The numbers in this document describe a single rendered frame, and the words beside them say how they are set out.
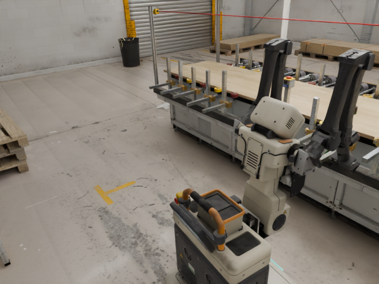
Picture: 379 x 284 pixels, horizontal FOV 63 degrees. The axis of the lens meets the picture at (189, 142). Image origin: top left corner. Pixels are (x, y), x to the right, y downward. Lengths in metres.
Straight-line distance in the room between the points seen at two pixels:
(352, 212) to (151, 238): 1.69
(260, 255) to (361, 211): 1.56
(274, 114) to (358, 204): 1.60
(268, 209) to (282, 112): 0.52
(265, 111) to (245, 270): 0.74
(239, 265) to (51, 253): 1.80
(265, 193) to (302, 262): 1.08
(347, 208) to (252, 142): 1.60
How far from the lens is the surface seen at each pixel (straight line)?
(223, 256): 1.47
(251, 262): 1.49
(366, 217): 2.95
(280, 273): 2.15
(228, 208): 1.56
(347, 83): 1.48
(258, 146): 1.52
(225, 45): 9.81
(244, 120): 1.72
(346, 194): 2.93
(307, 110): 2.86
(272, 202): 1.66
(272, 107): 1.52
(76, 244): 2.87
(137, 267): 2.55
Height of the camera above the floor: 1.89
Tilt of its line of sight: 27 degrees down
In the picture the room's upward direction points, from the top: 2 degrees counter-clockwise
